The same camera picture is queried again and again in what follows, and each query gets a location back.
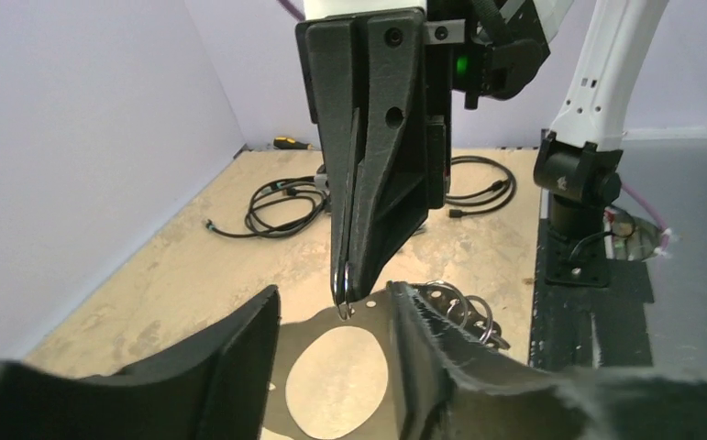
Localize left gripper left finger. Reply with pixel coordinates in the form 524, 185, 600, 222
0, 285, 281, 439

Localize yellow black screwdriver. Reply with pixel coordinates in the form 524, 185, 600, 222
272, 137, 313, 150

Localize black cable near wrench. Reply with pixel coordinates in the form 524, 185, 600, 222
444, 155, 518, 222

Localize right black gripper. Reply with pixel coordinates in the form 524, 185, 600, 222
295, 8, 465, 304

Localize coiled black cable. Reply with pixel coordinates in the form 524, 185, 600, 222
204, 176, 331, 240

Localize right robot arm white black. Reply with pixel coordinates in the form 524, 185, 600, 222
295, 1, 667, 307

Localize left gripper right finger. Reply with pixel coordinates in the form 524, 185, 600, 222
386, 281, 707, 439

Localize small split key ring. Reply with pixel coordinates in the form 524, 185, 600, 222
332, 262, 356, 322

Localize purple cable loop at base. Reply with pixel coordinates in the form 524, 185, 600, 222
608, 181, 675, 259

